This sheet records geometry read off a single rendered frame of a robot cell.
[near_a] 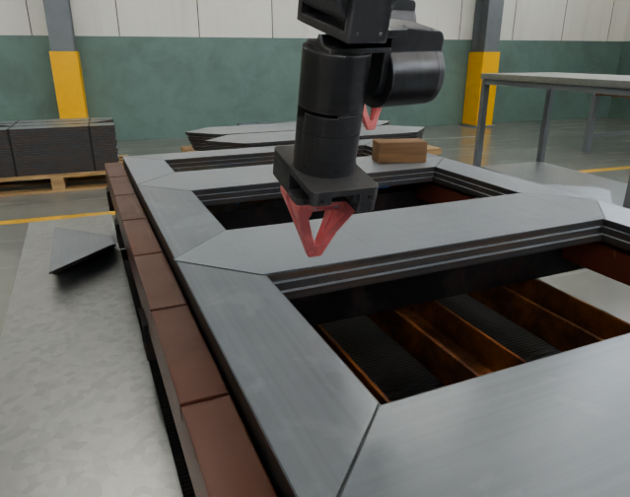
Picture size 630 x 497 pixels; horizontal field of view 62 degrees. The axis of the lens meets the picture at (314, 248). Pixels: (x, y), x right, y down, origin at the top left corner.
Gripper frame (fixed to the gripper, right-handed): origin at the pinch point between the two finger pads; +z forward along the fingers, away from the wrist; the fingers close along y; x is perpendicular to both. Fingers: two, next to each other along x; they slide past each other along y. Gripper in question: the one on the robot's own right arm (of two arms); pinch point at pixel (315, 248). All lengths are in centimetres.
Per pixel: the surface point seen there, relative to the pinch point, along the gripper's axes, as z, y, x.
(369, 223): 10.7, 19.7, -18.3
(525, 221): 8.5, 11.4, -41.1
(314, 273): 8.6, 6.8, -3.6
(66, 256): 32, 54, 27
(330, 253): 8.5, 10.3, -7.4
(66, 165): 170, 411, 41
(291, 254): 8.8, 11.8, -2.5
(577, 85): 45, 197, -261
